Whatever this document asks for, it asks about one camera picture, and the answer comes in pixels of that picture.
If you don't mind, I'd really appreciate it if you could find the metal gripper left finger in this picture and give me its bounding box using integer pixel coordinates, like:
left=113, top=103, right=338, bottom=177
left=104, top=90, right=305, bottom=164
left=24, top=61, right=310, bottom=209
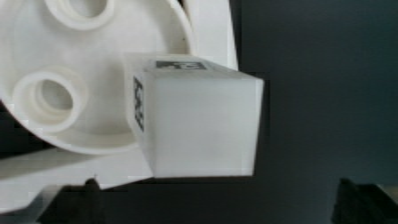
left=35, top=178, right=109, bottom=224

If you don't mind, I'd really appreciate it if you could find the white stool leg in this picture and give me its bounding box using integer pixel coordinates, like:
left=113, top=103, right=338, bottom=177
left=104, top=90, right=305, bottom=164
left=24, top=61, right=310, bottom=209
left=123, top=53, right=264, bottom=178

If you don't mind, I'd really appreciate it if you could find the white fence rail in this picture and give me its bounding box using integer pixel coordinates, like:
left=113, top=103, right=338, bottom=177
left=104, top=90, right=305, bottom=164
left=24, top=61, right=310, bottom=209
left=0, top=149, right=154, bottom=213
left=184, top=0, right=239, bottom=69

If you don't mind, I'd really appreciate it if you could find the white front fence rail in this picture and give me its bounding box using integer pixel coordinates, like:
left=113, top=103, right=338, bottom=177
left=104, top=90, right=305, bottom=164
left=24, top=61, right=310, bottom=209
left=0, top=149, right=154, bottom=213

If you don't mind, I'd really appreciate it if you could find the white right fence rail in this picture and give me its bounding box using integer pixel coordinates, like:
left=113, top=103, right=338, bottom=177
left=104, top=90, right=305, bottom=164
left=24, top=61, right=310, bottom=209
left=184, top=0, right=239, bottom=69

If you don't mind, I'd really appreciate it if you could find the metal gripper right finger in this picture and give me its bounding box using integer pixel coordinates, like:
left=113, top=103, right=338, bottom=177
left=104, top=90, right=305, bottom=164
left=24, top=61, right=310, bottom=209
left=331, top=178, right=398, bottom=224

